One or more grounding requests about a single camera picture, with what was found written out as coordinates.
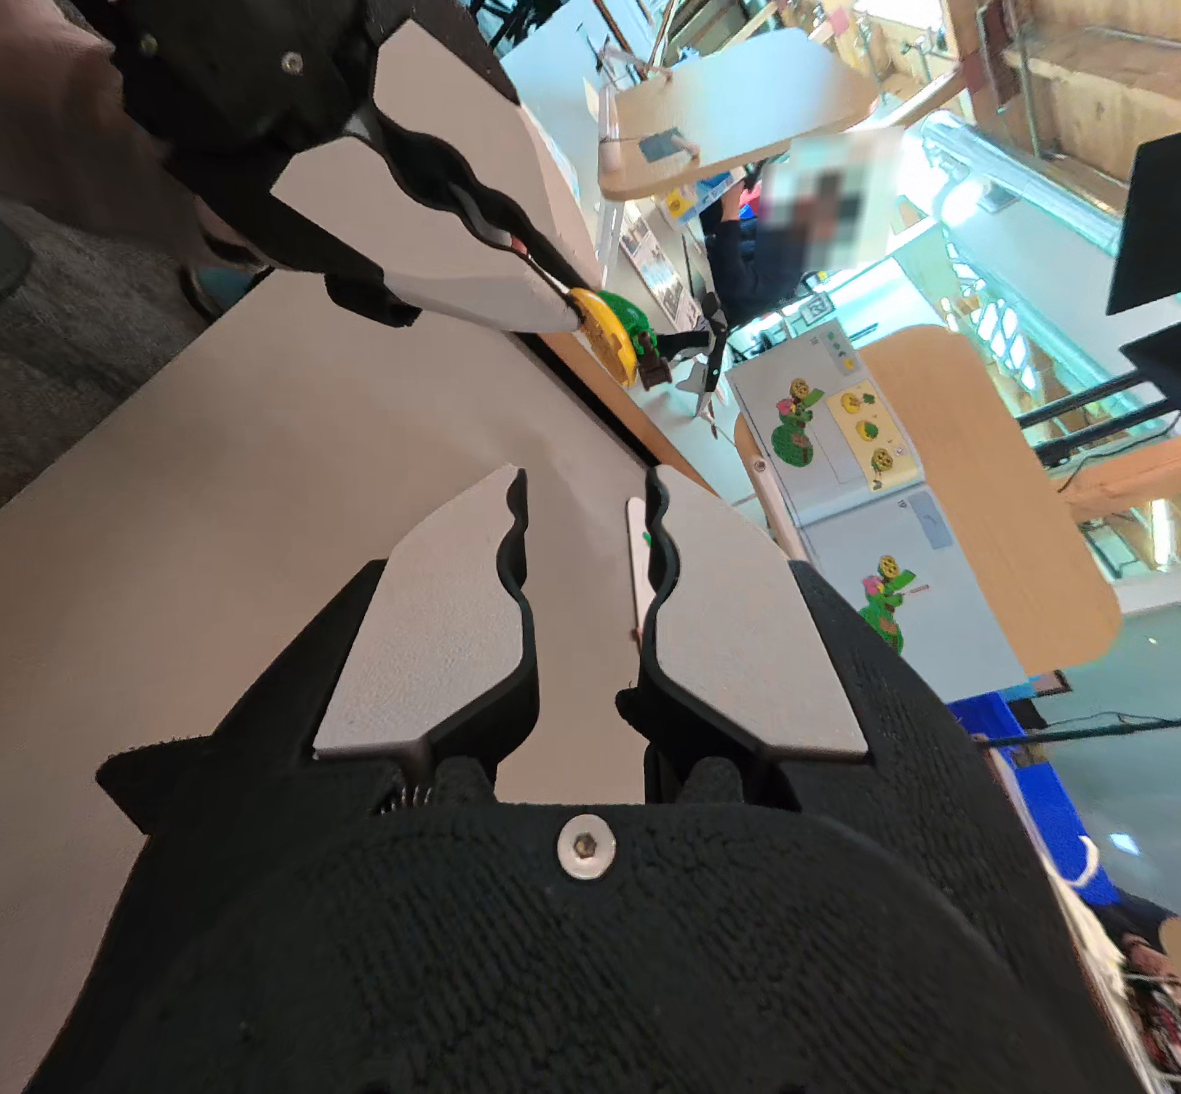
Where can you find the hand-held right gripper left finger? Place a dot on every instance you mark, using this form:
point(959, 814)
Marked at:
point(435, 633)

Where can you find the person's left forearm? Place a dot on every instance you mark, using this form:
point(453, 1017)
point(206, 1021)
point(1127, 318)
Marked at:
point(57, 115)

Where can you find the spare hand-held gripper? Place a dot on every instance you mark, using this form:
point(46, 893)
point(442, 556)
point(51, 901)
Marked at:
point(706, 347)

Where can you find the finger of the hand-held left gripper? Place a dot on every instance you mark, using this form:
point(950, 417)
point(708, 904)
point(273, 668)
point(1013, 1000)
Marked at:
point(398, 235)
point(463, 106)

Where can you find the instruction booklet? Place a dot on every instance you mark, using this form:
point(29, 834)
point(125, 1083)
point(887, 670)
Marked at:
point(832, 504)

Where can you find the dark small connector brick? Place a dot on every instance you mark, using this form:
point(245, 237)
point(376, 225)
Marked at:
point(655, 368)

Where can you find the printed booklet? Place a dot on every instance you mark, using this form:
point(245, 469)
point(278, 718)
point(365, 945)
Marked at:
point(660, 272)

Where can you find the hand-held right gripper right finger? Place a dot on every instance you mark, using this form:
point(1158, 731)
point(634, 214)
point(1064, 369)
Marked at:
point(749, 642)

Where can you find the green clip plate brick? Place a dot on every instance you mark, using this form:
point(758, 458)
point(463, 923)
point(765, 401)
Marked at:
point(632, 318)

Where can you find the yellow round disc brick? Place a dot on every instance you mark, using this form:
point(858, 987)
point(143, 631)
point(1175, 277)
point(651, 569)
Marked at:
point(605, 332)

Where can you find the blue storage bin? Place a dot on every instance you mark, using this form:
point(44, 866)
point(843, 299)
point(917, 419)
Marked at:
point(1044, 790)

